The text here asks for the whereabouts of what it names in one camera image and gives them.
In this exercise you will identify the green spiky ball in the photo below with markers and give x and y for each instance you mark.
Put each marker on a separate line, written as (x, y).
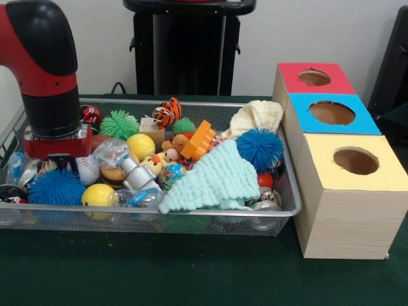
(119, 124)

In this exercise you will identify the dark green side table cloth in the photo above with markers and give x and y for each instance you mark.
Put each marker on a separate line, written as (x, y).
(395, 118)

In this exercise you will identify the black frame stand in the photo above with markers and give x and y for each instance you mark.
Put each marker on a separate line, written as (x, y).
(392, 63)

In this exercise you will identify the mint knitted cloth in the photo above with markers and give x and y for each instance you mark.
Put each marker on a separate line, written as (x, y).
(216, 181)

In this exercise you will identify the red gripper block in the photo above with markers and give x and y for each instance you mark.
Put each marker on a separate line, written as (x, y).
(57, 148)

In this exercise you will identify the silver mesh bin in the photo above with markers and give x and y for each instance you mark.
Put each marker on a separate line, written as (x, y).
(287, 165)

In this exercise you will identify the dark green tablecloth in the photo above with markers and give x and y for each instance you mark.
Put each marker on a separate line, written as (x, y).
(159, 271)

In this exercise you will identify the tiger striped toy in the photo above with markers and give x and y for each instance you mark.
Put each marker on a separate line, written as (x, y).
(167, 111)

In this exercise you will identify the wooden box with three holes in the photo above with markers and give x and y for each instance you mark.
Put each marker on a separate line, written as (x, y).
(344, 223)

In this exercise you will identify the white baseball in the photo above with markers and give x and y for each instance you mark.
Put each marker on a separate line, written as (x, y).
(89, 169)

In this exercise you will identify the cream knitted cloth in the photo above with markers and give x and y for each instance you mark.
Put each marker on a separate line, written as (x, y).
(258, 116)

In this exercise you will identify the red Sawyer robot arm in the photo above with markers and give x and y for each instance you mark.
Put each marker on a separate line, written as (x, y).
(41, 63)

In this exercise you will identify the orange toy block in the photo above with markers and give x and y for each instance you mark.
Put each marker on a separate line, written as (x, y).
(199, 140)

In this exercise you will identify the yellow tennis ball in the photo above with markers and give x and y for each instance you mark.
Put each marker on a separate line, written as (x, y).
(141, 146)

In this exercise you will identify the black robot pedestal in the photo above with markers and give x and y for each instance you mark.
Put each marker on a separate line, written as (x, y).
(191, 54)

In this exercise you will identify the blue spiky ball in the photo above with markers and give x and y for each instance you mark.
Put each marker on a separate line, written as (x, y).
(57, 188)
(259, 148)

